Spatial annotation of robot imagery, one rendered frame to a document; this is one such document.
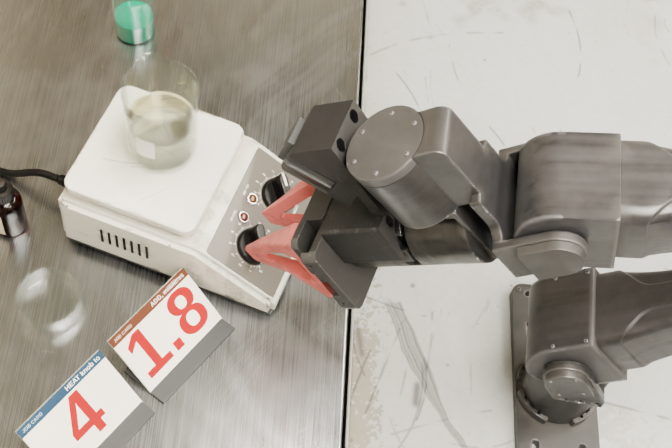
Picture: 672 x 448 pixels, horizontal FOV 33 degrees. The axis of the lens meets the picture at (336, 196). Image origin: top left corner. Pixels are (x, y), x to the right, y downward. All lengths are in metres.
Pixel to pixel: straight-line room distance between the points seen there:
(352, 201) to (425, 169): 0.08
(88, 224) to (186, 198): 0.09
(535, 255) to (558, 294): 0.17
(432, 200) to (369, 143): 0.05
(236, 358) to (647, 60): 0.55
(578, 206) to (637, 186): 0.04
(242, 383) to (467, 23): 0.47
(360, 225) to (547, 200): 0.13
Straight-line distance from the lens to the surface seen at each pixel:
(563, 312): 0.86
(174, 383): 0.96
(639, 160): 0.72
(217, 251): 0.95
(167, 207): 0.94
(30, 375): 0.98
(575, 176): 0.71
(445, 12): 1.21
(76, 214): 0.97
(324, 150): 0.71
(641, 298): 0.85
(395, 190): 0.69
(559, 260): 0.71
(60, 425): 0.93
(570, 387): 0.88
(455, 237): 0.74
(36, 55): 1.15
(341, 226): 0.77
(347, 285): 0.80
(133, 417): 0.95
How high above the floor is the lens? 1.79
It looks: 57 degrees down
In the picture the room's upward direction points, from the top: 11 degrees clockwise
